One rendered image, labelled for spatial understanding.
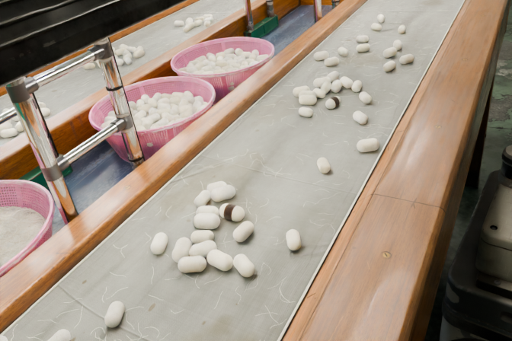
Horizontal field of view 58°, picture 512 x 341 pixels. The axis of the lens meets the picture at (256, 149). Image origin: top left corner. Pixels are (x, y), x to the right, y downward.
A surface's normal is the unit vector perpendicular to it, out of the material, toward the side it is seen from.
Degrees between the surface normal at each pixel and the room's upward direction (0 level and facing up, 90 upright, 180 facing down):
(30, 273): 0
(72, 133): 90
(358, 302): 0
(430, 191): 0
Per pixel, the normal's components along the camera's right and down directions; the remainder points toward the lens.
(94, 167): -0.12, -0.85
